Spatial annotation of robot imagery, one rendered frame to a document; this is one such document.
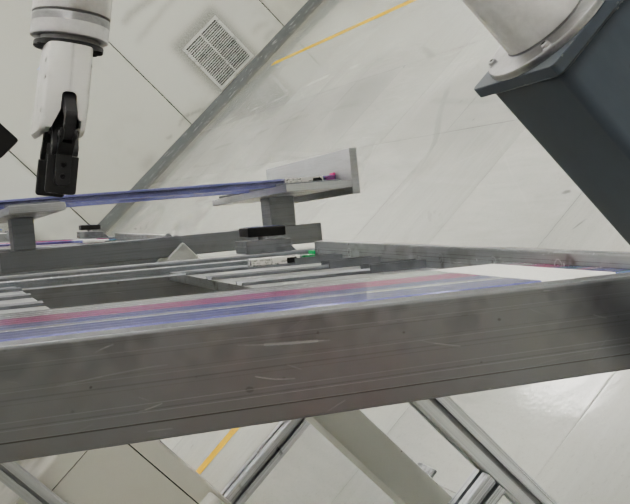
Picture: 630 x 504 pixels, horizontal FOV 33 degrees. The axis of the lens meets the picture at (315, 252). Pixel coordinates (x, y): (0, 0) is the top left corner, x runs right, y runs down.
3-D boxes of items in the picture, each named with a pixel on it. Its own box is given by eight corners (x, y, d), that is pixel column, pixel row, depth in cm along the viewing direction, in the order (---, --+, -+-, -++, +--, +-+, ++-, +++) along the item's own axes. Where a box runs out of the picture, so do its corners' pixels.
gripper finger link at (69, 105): (59, 88, 114) (54, 140, 114) (69, 83, 106) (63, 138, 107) (71, 90, 114) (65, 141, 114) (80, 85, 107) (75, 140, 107)
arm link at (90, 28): (27, 19, 118) (25, 45, 118) (35, 3, 109) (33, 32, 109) (102, 31, 121) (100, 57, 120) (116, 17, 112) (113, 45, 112)
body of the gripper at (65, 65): (29, 39, 118) (20, 138, 118) (39, 22, 109) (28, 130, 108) (96, 49, 121) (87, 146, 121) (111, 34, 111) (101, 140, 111)
